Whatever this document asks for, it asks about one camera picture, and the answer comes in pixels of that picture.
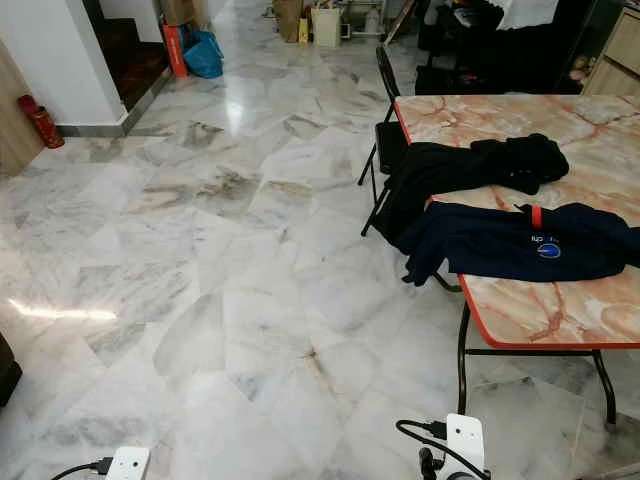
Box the dark furniture piece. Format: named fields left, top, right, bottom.
left=0, top=335, right=24, bottom=407

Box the navy blue shirt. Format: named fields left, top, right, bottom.
left=400, top=200, right=629, bottom=288

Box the black garment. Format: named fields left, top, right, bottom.
left=372, top=133, right=570, bottom=251

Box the black folding chair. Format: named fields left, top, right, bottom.
left=358, top=46, right=411, bottom=238

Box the pink marble folding table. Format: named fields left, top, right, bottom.
left=393, top=94, right=640, bottom=433

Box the wooden door panel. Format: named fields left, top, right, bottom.
left=0, top=40, right=47, bottom=179

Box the red fire extinguisher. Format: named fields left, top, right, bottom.
left=17, top=95, right=66, bottom=150

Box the black desk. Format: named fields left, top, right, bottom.
left=415, top=0, right=601, bottom=97

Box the light wooden drawer cabinet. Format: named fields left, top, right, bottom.
left=580, top=8, right=640, bottom=97

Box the cream plastic bin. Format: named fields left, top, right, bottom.
left=310, top=7, right=344, bottom=49

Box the white cloth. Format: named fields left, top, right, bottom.
left=495, top=0, right=562, bottom=32

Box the brown paper bag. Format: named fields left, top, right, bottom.
left=271, top=0, right=304, bottom=44

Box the blue plastic bag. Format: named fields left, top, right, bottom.
left=184, top=30, right=225, bottom=80

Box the orange red carton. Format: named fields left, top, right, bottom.
left=162, top=24, right=190, bottom=79

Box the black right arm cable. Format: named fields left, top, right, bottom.
left=395, top=419, right=493, bottom=480

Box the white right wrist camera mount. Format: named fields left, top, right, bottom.
left=445, top=413, right=487, bottom=477

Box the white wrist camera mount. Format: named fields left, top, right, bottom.
left=106, top=446, right=152, bottom=480
left=445, top=413, right=487, bottom=477

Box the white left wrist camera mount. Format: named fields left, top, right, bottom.
left=106, top=446, right=152, bottom=480

